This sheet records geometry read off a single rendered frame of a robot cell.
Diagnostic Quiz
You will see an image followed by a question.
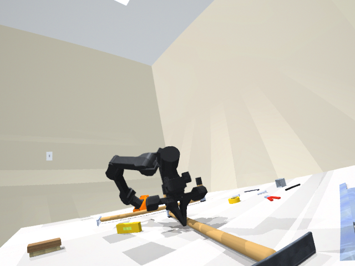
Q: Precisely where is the yellow ring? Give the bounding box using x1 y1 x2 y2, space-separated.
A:
228 197 240 204

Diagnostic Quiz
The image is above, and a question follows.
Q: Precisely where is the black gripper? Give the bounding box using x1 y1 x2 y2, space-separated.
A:
145 185 208 227

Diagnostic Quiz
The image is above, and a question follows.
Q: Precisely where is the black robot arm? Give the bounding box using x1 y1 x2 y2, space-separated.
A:
105 146 191 209

